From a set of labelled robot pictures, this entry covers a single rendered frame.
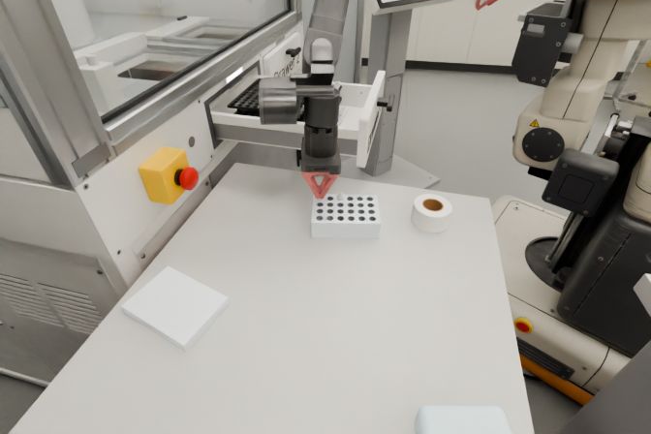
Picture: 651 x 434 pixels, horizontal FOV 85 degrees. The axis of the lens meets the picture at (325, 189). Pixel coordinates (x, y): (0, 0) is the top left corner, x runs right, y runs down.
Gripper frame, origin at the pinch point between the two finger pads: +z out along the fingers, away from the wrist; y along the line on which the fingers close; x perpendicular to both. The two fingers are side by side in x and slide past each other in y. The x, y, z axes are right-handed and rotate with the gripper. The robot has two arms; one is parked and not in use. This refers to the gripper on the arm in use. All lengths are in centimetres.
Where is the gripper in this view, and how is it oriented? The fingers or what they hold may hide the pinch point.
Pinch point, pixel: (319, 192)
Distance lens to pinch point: 67.3
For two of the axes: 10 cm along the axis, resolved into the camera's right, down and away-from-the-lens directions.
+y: 0.5, 5.9, -8.1
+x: 10.0, -0.1, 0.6
